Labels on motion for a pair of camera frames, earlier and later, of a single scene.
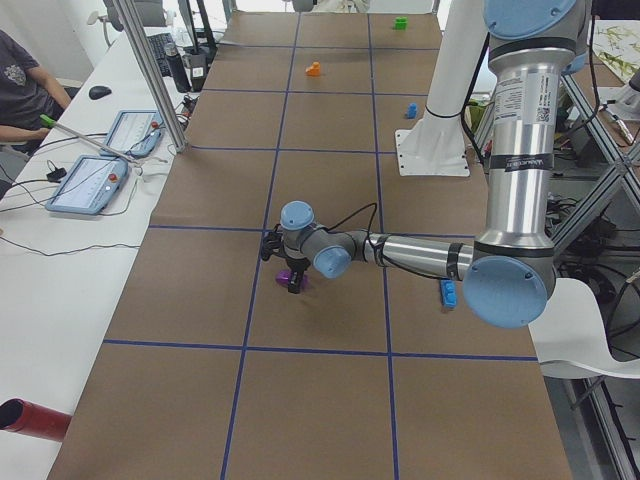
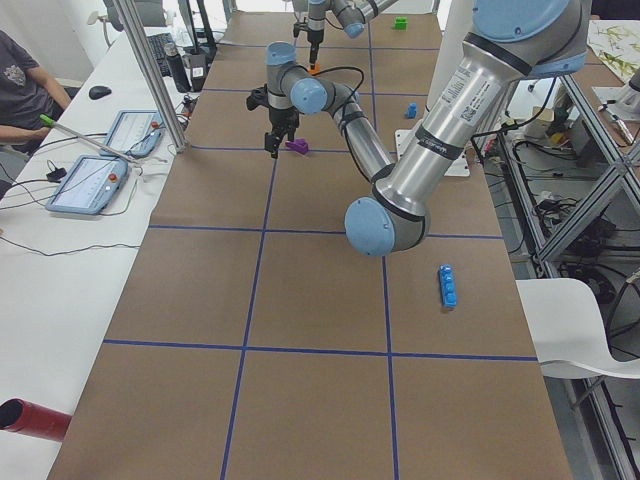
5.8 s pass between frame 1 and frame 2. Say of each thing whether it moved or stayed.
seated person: stayed
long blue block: stayed
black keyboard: stayed
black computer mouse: stayed
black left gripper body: moved
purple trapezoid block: moved
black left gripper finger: moved
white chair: stayed
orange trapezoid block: stayed
